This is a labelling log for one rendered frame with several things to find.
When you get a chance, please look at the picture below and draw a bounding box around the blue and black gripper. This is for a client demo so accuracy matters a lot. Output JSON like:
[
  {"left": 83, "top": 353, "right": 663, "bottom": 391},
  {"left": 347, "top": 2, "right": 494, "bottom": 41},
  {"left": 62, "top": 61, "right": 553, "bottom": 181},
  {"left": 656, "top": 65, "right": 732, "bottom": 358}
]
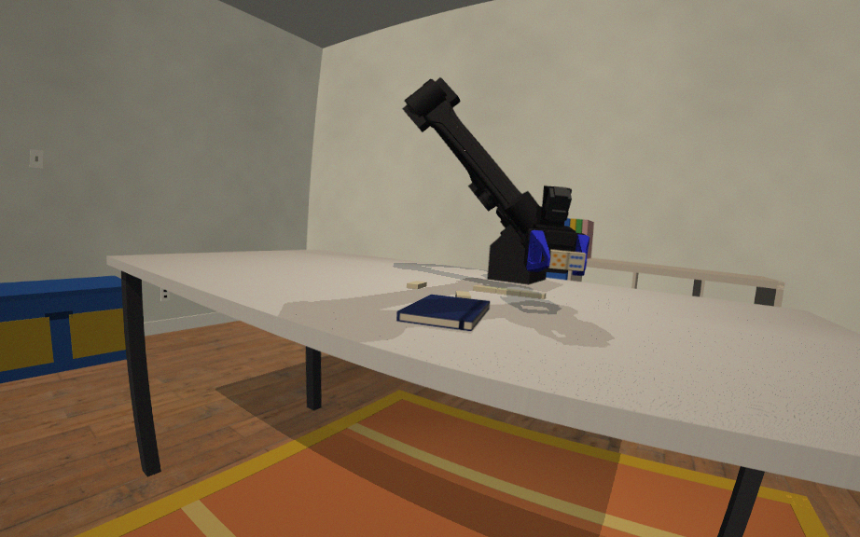
[{"left": 524, "top": 228, "right": 590, "bottom": 276}]

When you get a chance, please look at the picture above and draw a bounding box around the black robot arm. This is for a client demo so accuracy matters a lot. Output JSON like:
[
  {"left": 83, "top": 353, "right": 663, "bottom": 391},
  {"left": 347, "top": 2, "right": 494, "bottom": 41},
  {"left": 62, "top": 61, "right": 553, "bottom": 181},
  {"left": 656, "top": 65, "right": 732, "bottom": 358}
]
[{"left": 402, "top": 77, "right": 576, "bottom": 247}]

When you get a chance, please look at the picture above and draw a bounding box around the dark blue notebook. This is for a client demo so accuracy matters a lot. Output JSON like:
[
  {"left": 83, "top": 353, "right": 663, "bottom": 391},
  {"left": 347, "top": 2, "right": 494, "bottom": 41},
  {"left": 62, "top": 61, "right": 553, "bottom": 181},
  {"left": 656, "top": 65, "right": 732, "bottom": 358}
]
[{"left": 396, "top": 295, "right": 490, "bottom": 331}]

